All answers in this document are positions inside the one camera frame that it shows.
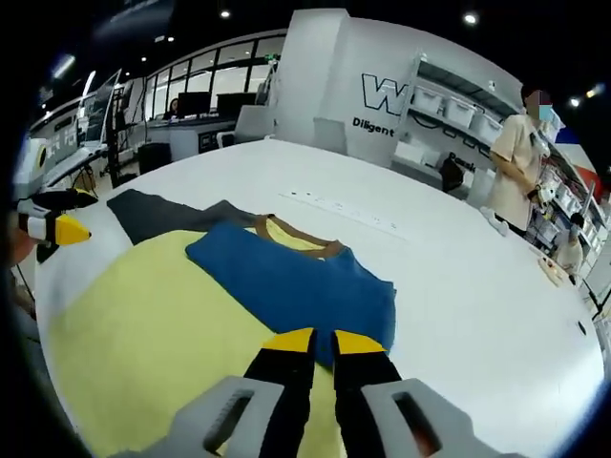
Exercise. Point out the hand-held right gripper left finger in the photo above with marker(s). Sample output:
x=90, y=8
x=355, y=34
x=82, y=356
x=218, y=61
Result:
x=286, y=386

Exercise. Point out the white plastic storage bin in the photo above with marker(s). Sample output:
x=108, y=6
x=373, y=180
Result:
x=428, y=100
x=486, y=126
x=459, y=110

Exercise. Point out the small black object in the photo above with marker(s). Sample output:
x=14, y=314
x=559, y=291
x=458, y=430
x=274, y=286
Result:
x=582, y=328

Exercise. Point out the dark hanging banner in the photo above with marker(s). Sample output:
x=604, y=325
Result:
x=131, y=19

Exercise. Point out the white crumpled cloth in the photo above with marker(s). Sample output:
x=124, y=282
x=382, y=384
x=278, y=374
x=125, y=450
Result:
x=494, y=220

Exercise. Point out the large standing display screen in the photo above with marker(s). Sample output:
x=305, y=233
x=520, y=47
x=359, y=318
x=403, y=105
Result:
x=102, y=107

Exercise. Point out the grey office chair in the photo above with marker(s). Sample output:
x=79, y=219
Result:
x=255, y=125
x=329, y=135

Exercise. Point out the light grey chair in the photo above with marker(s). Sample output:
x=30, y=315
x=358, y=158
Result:
x=481, y=188

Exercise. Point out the person's left hand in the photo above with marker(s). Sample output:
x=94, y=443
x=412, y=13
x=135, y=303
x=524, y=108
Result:
x=20, y=250

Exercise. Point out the black oval pad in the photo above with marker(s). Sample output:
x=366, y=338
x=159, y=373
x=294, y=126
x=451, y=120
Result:
x=47, y=254

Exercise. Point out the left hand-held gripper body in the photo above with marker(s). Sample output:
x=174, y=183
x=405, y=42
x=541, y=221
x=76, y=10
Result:
x=31, y=167

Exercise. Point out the yellow blue grey garment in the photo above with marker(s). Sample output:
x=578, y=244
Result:
x=167, y=310

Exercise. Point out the grey metal storage shelf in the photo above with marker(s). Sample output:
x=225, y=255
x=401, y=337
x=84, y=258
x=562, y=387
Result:
x=477, y=119

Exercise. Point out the grey office desk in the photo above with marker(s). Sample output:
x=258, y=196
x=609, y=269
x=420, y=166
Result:
x=186, y=138

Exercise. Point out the black bag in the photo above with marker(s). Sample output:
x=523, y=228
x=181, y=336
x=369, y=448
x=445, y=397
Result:
x=451, y=174

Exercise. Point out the black computer monitor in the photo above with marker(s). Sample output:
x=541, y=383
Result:
x=193, y=102
x=237, y=103

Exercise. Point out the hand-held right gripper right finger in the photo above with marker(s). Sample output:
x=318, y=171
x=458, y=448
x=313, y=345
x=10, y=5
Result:
x=363, y=396

